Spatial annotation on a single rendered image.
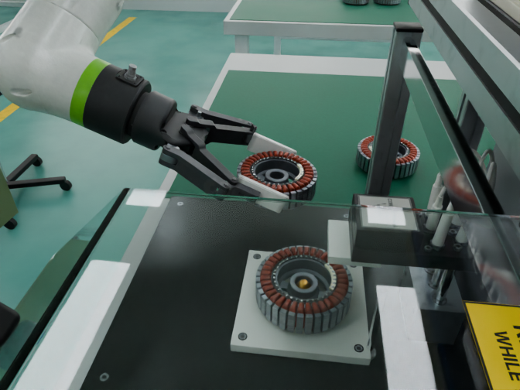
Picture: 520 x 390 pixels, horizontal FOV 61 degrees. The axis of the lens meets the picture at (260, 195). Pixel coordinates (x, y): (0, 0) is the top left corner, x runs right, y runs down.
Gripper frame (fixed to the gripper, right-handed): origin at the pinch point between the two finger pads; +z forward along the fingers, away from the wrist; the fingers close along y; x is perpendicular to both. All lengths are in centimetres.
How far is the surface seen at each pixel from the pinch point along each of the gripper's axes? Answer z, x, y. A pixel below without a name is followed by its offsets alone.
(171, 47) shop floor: -84, 123, 310
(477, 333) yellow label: 2.6, -23.6, -41.2
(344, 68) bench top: 14, 5, 73
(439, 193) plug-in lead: 13.6, -14.3, -12.9
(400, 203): 10.6, -11.7, -13.5
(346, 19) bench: 14, 4, 124
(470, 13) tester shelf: 4.1, -29.9, -16.7
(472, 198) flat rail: 6.8, -22.5, -28.7
